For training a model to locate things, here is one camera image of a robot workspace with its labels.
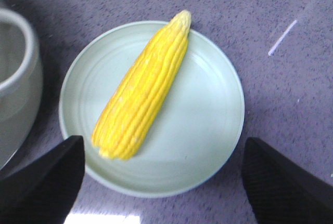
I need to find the light green round plate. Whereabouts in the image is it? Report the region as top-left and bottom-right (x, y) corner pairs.
(59, 21), (245, 198)

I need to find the yellow corn cob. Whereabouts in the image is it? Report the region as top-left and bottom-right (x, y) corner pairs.
(91, 10), (191, 160)

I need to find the green electric cooking pot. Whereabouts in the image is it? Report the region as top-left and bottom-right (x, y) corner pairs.
(1, 7), (43, 167)

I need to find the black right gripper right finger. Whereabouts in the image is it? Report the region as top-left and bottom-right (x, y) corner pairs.
(241, 138), (332, 223)

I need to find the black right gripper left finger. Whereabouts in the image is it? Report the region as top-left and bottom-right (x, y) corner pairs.
(1, 136), (85, 223)

